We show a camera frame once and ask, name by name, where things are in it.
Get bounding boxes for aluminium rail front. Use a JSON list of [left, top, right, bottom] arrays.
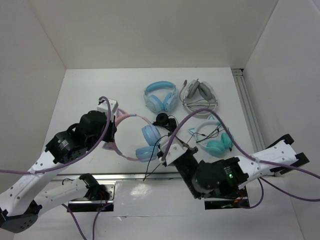
[[51, 172, 182, 182]]

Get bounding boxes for grey white gaming headset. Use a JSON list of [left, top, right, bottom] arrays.
[[179, 79, 219, 113]]

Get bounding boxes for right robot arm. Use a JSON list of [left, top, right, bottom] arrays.
[[172, 134, 309, 199]]

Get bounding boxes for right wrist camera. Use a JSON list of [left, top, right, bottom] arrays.
[[158, 143, 188, 167]]

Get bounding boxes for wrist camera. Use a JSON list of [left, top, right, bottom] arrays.
[[96, 98, 119, 119], [158, 143, 188, 167]]

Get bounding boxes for purple floor cable left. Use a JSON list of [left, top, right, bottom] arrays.
[[62, 202, 113, 240]]

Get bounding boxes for purple floor cable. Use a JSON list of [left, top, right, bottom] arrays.
[[236, 178, 266, 210], [62, 202, 113, 240]]

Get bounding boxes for purple floor cable right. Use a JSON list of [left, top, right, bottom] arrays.
[[236, 178, 266, 210]]

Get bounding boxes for aluminium rail right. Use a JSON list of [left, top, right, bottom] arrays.
[[231, 68, 265, 152]]

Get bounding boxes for pink blue cat-ear headphones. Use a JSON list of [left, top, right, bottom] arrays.
[[102, 109, 162, 163]]

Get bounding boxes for aluminium rail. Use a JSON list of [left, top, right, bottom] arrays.
[[51, 172, 182, 182], [231, 68, 265, 152]]

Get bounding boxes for black on-ear headphones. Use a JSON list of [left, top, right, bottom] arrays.
[[152, 112, 179, 133]]

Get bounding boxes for teal white cat-ear headphones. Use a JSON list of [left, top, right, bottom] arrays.
[[188, 114, 233, 157]]

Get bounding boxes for light blue headphones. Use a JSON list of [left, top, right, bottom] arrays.
[[143, 81, 179, 113]]

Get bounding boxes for black headphone audio cable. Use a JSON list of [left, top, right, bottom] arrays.
[[142, 133, 176, 182]]

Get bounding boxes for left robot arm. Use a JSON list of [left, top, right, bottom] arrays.
[[0, 110, 117, 234]]

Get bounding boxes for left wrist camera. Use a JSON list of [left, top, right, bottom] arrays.
[[96, 98, 119, 119]]

